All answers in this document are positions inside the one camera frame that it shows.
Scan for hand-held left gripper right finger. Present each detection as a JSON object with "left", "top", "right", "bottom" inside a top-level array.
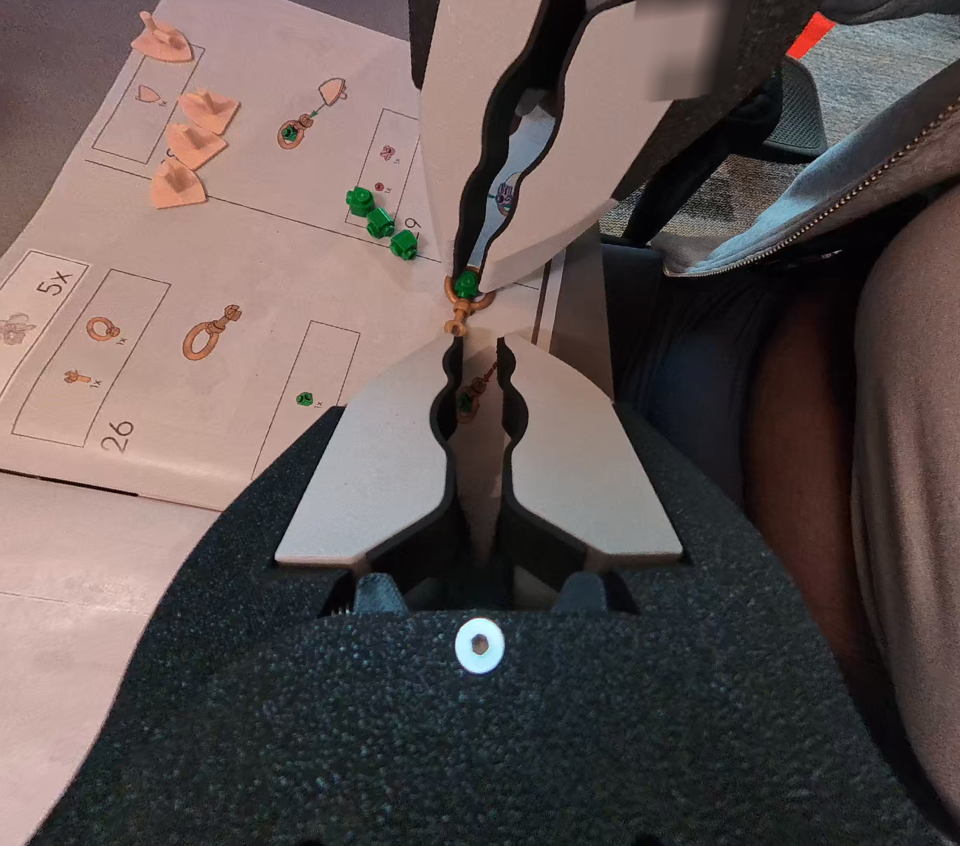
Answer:
[{"left": 496, "top": 334, "right": 685, "bottom": 571}]

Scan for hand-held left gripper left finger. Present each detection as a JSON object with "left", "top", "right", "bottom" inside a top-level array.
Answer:
[{"left": 274, "top": 334, "right": 466, "bottom": 573}]

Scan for gold ring toy piece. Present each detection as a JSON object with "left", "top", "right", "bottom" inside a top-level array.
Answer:
[{"left": 442, "top": 272, "right": 496, "bottom": 339}]

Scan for orange object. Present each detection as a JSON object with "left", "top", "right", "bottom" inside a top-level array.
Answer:
[{"left": 787, "top": 11, "right": 838, "bottom": 60}]

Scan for black mesh office chair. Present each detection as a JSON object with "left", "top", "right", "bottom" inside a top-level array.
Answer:
[{"left": 621, "top": 57, "right": 828, "bottom": 247}]

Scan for person's bare leg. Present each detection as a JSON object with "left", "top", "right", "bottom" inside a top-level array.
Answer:
[{"left": 741, "top": 276, "right": 905, "bottom": 701}]

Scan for white instruction booklet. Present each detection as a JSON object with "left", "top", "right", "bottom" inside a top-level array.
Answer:
[{"left": 0, "top": 0, "right": 571, "bottom": 846}]

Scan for grey zip jacket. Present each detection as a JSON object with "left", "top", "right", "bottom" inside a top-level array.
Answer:
[{"left": 663, "top": 64, "right": 960, "bottom": 279}]

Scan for peach petal toy piece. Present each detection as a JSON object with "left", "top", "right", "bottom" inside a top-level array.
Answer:
[
  {"left": 149, "top": 156, "right": 210, "bottom": 210},
  {"left": 130, "top": 11, "right": 195, "bottom": 64},
  {"left": 164, "top": 121, "right": 228, "bottom": 171},
  {"left": 177, "top": 87, "right": 242, "bottom": 135}
]

